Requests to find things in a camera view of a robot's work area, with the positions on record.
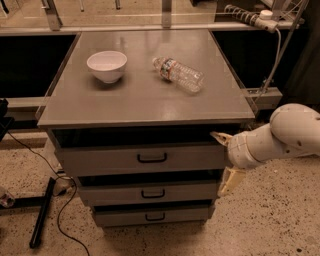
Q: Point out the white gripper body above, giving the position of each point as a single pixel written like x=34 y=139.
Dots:
x=239 y=151

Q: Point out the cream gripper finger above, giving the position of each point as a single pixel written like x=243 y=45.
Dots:
x=222 y=138
x=231 y=178

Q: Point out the grey top drawer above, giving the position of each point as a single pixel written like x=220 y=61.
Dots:
x=97 y=161

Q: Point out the grey drawer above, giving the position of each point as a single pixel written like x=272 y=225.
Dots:
x=153 y=215
x=149 y=193
x=97 y=161

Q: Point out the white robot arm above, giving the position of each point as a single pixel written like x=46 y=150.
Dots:
x=293 y=131

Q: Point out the grey drawer cabinet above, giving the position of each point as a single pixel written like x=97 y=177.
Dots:
x=142 y=108

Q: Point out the grey bottom drawer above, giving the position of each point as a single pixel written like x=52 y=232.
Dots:
x=153 y=215

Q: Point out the grey middle drawer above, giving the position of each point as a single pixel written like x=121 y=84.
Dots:
x=149 y=193

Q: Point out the dark cabinet at right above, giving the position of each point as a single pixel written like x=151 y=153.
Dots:
x=303 y=85

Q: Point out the clear plastic water bottle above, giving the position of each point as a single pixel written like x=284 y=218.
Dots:
x=183 y=76

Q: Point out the white power strip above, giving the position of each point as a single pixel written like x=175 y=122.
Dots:
x=262 y=21

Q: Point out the white ceramic bowl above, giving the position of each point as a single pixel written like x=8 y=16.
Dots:
x=107 y=66

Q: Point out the black metal floor bar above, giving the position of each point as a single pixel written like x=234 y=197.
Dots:
x=44 y=206

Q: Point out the black device at left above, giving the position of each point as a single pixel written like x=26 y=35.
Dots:
x=5 y=122

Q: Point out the metal frame rail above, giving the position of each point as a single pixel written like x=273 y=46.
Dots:
x=30 y=108

